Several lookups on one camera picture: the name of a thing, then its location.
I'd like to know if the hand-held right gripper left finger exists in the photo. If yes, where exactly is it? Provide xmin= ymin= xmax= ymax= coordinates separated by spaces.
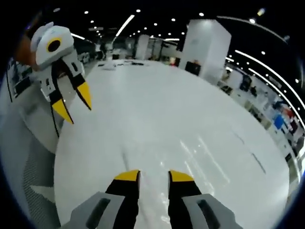
xmin=69 ymin=169 xmax=141 ymax=229

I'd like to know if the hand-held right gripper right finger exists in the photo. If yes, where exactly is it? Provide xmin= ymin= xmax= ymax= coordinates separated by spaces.
xmin=168 ymin=169 xmax=243 ymax=229

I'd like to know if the clear resealable bag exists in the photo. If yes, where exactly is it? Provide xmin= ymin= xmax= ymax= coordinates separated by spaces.
xmin=121 ymin=135 xmax=231 ymax=215

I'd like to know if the grey mesh chair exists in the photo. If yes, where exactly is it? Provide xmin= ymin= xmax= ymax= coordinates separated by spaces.
xmin=0 ymin=95 xmax=64 ymax=229

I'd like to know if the black cabinet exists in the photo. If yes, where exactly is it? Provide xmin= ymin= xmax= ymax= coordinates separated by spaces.
xmin=185 ymin=60 xmax=203 ymax=76

